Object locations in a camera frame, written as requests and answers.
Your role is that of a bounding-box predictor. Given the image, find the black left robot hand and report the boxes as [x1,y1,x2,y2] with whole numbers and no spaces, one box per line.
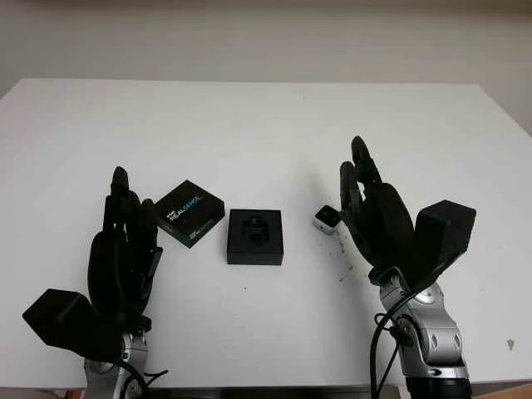
[85,165,164,334]

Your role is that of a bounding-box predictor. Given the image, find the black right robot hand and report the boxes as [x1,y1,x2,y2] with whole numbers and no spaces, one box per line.
[338,135,416,278]

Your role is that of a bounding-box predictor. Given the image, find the small silver depth camera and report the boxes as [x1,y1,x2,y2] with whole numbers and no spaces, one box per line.
[312,204,342,234]

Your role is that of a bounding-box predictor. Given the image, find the black RealSense box lid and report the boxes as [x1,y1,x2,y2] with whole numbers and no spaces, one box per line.
[155,179,227,249]

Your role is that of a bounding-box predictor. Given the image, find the black box base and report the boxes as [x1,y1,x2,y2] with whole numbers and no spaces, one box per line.
[226,209,284,267]

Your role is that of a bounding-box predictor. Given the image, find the dark robot torso edge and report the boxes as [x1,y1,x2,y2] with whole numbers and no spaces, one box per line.
[143,387,411,399]

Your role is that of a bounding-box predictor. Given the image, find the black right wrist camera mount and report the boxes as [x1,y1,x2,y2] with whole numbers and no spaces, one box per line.
[405,199,477,292]

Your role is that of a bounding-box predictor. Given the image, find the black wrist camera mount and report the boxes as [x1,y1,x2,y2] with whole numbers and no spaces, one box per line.
[405,199,477,292]
[22,288,124,362]

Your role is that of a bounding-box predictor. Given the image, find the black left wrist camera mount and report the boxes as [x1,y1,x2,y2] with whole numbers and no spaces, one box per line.
[22,288,124,362]

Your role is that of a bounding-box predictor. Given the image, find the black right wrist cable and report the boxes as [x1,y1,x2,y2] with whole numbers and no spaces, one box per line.
[368,269,441,399]

